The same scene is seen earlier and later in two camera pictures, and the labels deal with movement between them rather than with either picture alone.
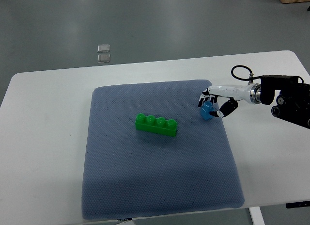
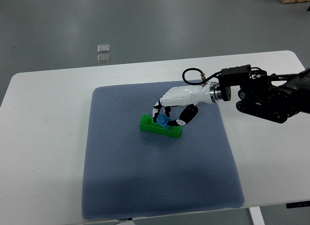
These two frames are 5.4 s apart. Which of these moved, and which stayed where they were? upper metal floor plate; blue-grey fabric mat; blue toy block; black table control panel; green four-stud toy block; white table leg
Moved: blue toy block; green four-stud toy block
Stayed: black table control panel; upper metal floor plate; white table leg; blue-grey fabric mat
